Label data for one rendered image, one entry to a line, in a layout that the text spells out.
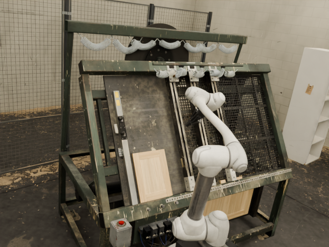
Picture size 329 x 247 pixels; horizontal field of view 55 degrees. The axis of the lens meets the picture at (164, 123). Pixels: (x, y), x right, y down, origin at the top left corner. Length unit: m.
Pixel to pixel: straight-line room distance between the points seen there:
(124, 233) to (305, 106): 4.59
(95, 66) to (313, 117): 4.42
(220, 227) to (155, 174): 0.78
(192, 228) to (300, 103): 4.45
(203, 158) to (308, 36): 6.16
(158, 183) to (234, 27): 6.53
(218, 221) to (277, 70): 6.12
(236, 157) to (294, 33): 6.18
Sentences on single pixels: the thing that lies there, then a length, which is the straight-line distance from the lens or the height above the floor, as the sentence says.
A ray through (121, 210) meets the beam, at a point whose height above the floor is 0.89.
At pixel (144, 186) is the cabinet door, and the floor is 0.99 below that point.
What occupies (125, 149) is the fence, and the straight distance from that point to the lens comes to 2.61.
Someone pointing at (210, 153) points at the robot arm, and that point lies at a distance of 1.81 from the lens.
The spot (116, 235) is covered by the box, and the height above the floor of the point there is 0.89.
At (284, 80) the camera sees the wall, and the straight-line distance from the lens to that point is 7.93.
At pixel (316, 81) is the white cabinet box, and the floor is 1.54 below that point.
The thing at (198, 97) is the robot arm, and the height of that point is 1.85.
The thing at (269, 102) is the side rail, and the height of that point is 1.53.
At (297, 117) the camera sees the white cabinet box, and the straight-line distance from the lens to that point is 6.29.
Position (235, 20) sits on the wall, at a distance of 8.74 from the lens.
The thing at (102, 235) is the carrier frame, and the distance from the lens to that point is 2.64.
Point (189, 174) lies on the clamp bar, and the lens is 2.84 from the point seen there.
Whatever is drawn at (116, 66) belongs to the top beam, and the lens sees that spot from 2.71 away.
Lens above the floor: 2.38
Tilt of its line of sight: 20 degrees down
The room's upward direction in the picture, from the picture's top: 7 degrees clockwise
